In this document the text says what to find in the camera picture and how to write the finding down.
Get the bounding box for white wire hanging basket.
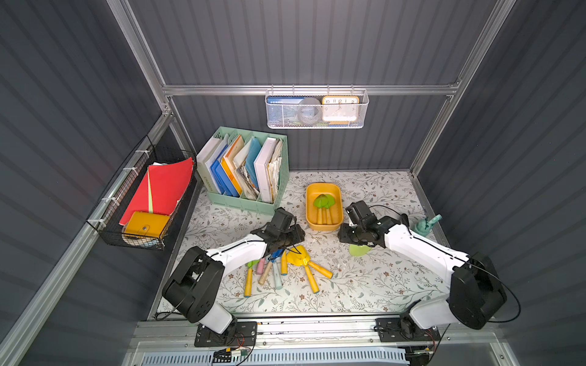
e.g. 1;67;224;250
265;88;370;130

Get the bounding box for blue folders in organizer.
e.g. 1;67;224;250
212;146;239;198

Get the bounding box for green file organizer box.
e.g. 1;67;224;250
196;127;289;215

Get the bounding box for grey tape roll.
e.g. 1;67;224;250
298;98;322;125

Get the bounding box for yellow shovel long handle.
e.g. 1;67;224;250
286;246;320;294

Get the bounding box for light green shovel wooden handle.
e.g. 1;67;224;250
349;244;372;257

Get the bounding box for black wire side basket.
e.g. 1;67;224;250
87;141;198;250

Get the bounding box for white books in organizer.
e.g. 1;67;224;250
254;137;279;204

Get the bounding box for blue shovel wooden handle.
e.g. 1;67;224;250
258;249;284;286

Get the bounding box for lime shovel yellow handle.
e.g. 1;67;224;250
280;252;288;276

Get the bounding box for yellow plastic storage box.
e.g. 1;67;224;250
306;183;344;232

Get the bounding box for white orange alarm clock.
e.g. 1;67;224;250
322;95;360;124

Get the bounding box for red folder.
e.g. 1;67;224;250
119;158;194;226

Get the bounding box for blue box in basket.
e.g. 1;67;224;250
266;96;304;129

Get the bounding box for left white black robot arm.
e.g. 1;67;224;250
162;207;305;335

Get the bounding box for teal spray bottle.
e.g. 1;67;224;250
414;214;443;237

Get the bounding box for purple shovel pink handle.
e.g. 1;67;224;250
256;259;266;275

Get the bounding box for green shovel yellow handle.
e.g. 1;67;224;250
244;260;259;297
323;194;335;225
314;195;327;225

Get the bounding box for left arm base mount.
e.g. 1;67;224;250
194;321;258;348

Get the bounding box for yellow wallet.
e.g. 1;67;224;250
123;211;170;237

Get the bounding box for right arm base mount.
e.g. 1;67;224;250
373;317;440;343

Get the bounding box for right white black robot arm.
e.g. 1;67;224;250
338;201;508;337

